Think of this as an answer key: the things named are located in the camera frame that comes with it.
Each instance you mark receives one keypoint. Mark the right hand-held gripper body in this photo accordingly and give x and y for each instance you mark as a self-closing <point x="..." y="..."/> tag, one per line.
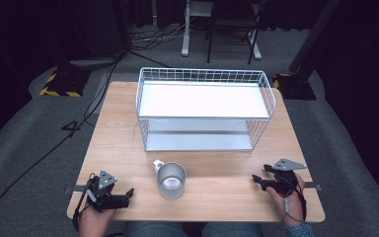
<point x="284" y="179"/>

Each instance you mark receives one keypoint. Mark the black stand base striped tape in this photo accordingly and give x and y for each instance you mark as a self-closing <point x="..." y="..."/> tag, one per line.
<point x="294" y="86"/>
<point x="64" y="82"/>

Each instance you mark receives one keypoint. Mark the black folding chair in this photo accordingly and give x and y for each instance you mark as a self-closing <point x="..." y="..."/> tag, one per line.
<point x="233" y="26"/>

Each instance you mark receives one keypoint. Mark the person's right hand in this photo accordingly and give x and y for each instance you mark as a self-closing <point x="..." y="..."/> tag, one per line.
<point x="289" y="204"/>

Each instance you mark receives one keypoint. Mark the person's left leg in jeans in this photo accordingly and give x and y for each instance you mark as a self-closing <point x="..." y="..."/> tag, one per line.
<point x="156" y="229"/>

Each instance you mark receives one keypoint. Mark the white desk frame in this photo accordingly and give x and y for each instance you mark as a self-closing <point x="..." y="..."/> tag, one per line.
<point x="187" y="29"/>

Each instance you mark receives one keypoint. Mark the person's left hand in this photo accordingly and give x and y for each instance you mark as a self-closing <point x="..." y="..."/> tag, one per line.
<point x="93" y="220"/>

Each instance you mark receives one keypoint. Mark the grey tape strip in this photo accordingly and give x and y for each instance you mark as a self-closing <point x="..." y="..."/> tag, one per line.
<point x="74" y="189"/>
<point x="313" y="186"/>

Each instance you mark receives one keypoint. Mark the person's right leg in jeans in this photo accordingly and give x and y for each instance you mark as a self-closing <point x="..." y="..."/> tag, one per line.
<point x="232" y="230"/>

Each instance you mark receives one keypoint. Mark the black slanted stand pole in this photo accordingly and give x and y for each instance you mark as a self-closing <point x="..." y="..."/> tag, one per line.
<point x="312" y="36"/>

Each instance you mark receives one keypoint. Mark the person's leg in jeans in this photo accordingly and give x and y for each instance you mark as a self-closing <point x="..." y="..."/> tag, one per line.
<point x="156" y="229"/>
<point x="232" y="230"/>

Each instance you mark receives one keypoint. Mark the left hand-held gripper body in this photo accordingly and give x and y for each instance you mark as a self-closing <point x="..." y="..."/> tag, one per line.
<point x="102" y="192"/>

